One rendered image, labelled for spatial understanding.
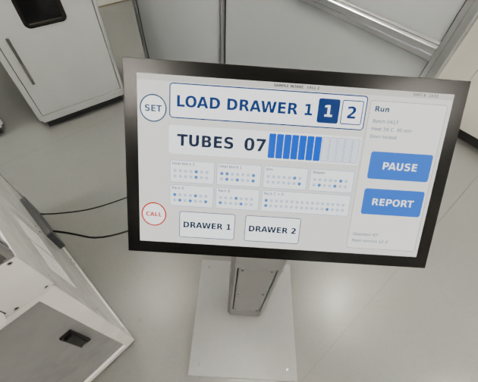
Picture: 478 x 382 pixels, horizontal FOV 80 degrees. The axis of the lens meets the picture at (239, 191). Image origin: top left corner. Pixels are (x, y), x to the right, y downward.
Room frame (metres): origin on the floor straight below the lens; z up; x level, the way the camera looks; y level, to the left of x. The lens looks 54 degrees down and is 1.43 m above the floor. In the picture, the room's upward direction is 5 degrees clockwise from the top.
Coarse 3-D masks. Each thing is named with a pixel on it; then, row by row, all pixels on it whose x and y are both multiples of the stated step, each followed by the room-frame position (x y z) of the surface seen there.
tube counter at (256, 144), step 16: (256, 144) 0.32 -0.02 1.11; (272, 144) 0.33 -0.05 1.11; (288, 144) 0.33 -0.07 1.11; (304, 144) 0.33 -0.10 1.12; (320, 144) 0.33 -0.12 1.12; (336, 144) 0.33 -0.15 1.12; (352, 144) 0.33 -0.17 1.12; (288, 160) 0.31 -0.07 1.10; (304, 160) 0.31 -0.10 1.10; (320, 160) 0.31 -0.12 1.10; (336, 160) 0.32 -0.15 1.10; (352, 160) 0.32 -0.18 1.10
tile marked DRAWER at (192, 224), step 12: (180, 216) 0.24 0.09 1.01; (192, 216) 0.24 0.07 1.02; (204, 216) 0.24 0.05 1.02; (216, 216) 0.24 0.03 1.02; (228, 216) 0.24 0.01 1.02; (180, 228) 0.23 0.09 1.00; (192, 228) 0.23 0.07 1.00; (204, 228) 0.23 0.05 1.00; (216, 228) 0.23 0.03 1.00; (228, 228) 0.23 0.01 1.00
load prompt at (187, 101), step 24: (192, 96) 0.36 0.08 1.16; (216, 96) 0.37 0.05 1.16; (240, 96) 0.37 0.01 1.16; (264, 96) 0.37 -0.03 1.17; (288, 96) 0.37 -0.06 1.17; (312, 96) 0.37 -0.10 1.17; (336, 96) 0.38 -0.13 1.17; (360, 96) 0.38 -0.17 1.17; (216, 120) 0.34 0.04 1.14; (240, 120) 0.35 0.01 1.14; (264, 120) 0.35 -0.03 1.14; (288, 120) 0.35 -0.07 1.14; (312, 120) 0.35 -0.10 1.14; (336, 120) 0.36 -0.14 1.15; (360, 120) 0.36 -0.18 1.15
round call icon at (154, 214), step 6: (144, 204) 0.25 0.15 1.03; (150, 204) 0.25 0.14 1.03; (156, 204) 0.25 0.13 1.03; (162, 204) 0.25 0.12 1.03; (144, 210) 0.24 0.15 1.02; (150, 210) 0.24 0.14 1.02; (156, 210) 0.24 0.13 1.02; (162, 210) 0.24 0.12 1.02; (144, 216) 0.23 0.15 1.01; (150, 216) 0.24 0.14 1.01; (156, 216) 0.24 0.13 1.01; (162, 216) 0.24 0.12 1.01; (144, 222) 0.23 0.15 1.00; (150, 222) 0.23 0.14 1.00; (156, 222) 0.23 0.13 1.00; (162, 222) 0.23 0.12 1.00
